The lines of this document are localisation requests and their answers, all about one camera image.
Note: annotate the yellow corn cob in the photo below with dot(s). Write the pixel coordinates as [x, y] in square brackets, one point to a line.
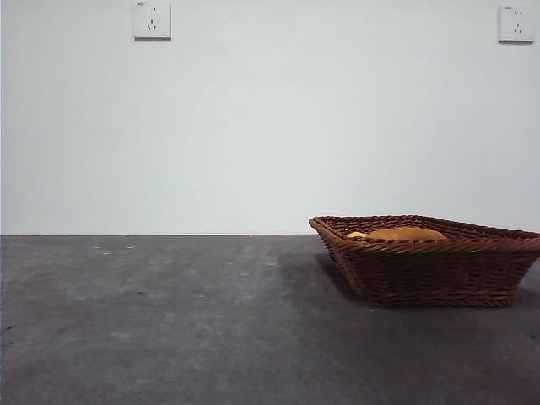
[356, 234]

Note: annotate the brown potato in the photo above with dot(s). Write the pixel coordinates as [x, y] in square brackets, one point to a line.
[409, 234]

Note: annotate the white wall socket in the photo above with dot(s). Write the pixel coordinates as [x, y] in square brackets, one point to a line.
[152, 19]
[517, 23]

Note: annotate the brown wicker basket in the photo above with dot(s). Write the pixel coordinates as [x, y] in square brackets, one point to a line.
[434, 274]

